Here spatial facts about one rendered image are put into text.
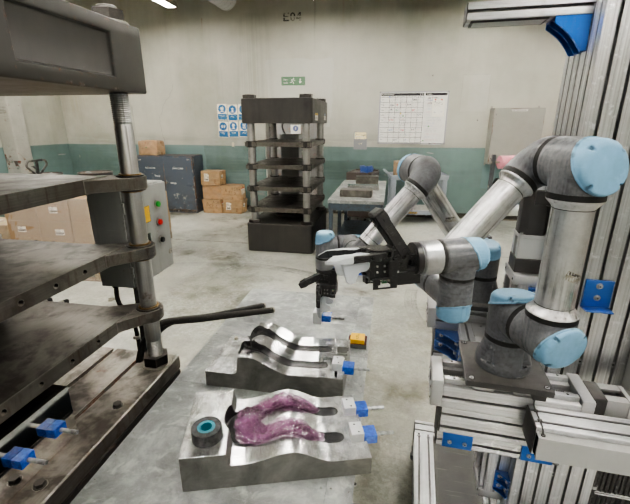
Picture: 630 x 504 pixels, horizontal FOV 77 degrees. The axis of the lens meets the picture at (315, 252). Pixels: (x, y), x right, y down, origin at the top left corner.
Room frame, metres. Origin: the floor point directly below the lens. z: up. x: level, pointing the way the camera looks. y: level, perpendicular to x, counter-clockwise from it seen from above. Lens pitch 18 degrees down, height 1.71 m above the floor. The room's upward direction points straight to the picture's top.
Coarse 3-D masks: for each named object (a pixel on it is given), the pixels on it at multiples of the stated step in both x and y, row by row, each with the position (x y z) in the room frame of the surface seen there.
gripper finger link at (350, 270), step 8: (336, 256) 0.74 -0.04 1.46; (344, 256) 0.73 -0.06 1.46; (352, 256) 0.73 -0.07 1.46; (328, 264) 0.73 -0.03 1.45; (336, 264) 0.73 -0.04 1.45; (344, 264) 0.73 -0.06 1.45; (352, 264) 0.74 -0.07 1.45; (360, 264) 0.74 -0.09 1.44; (368, 264) 0.75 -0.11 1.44; (344, 272) 0.73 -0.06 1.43; (352, 272) 0.73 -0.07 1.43; (352, 280) 0.73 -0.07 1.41
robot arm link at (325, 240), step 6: (318, 234) 1.49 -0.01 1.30; (324, 234) 1.48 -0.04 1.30; (330, 234) 1.49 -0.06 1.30; (318, 240) 1.49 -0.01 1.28; (324, 240) 1.48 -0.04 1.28; (330, 240) 1.48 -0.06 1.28; (336, 240) 1.49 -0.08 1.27; (318, 246) 1.48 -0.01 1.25; (324, 246) 1.48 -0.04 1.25; (330, 246) 1.48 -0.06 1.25; (336, 246) 1.48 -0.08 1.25; (318, 252) 1.48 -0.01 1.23; (318, 258) 1.48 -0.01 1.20; (324, 258) 1.48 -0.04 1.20
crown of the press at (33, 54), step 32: (0, 0) 0.95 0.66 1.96; (32, 0) 1.04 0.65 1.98; (0, 32) 0.94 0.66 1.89; (32, 32) 1.04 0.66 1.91; (64, 32) 1.13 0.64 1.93; (96, 32) 1.26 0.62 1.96; (128, 32) 1.38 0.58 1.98; (0, 64) 0.92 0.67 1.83; (32, 64) 1.00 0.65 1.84; (64, 64) 1.12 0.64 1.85; (96, 64) 1.23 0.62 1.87; (128, 64) 1.36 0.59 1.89
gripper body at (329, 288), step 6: (318, 270) 1.49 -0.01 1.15; (330, 270) 1.49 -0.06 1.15; (324, 276) 1.50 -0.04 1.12; (330, 276) 1.49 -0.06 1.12; (336, 276) 1.50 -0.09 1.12; (318, 282) 1.50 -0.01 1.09; (324, 282) 1.50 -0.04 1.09; (330, 282) 1.49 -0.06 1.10; (336, 282) 1.50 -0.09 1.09; (318, 288) 1.48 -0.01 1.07; (324, 288) 1.48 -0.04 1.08; (330, 288) 1.47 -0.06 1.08; (336, 288) 1.52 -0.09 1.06; (324, 294) 1.49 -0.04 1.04; (330, 294) 1.47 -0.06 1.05
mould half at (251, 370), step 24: (240, 336) 1.47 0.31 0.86; (264, 336) 1.34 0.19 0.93; (288, 336) 1.40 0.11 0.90; (216, 360) 1.29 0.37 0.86; (240, 360) 1.20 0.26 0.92; (264, 360) 1.20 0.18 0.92; (312, 360) 1.25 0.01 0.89; (216, 384) 1.22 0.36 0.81; (240, 384) 1.20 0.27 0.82; (264, 384) 1.19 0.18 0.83; (288, 384) 1.17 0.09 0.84; (312, 384) 1.15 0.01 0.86; (336, 384) 1.14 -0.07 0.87
